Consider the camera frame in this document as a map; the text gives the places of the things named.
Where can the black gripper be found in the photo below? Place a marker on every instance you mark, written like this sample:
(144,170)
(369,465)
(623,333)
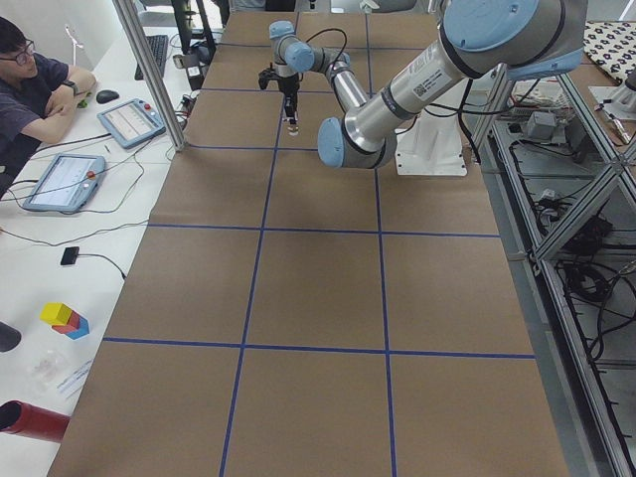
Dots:
(287,85)

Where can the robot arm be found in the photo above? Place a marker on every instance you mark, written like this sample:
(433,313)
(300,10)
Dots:
(533,39)

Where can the black keyboard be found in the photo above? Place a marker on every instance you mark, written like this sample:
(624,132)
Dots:
(158,47)

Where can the far blue teach pendant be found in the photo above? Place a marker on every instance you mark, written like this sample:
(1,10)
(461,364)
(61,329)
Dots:
(132,122)

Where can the blue teach pendant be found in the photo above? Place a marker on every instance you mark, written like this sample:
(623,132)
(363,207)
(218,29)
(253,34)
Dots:
(132,122)
(67,184)

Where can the black computer mouse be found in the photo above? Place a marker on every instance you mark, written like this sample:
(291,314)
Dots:
(106,95)

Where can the near blue teach pendant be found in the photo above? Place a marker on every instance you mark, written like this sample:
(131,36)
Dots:
(67,184)

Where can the seated person dark shirt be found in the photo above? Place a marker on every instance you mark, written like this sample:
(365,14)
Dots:
(39,100)

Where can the small black box device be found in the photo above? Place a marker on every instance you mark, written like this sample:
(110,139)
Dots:
(70,256)

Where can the stacked coloured blocks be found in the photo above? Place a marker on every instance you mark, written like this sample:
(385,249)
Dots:
(64,320)

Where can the red cylinder tube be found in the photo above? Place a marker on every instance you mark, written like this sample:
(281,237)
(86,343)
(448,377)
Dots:
(27,420)

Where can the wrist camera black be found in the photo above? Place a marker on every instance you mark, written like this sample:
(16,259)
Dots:
(265,77)

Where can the aluminium frame post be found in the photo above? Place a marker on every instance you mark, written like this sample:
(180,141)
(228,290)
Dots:
(128,18)

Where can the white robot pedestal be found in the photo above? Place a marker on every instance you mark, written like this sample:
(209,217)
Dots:
(432,147)

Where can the aluminium frame rack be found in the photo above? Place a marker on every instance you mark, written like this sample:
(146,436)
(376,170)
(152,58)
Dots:
(562,165)

